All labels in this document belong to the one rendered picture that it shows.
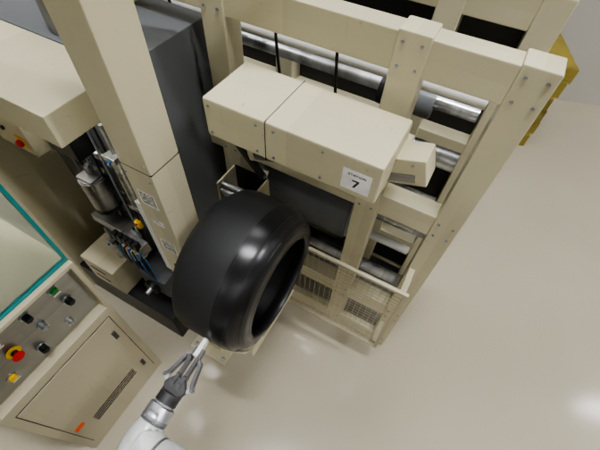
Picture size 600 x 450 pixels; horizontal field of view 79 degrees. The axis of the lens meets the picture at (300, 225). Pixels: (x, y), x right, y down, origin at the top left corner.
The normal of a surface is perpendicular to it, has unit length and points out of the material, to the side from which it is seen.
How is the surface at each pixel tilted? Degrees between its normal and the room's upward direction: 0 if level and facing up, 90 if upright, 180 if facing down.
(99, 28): 90
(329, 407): 0
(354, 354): 0
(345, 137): 0
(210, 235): 16
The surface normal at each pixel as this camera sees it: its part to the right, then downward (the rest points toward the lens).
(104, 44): 0.87, 0.41
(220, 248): -0.12, -0.33
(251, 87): 0.04, -0.59
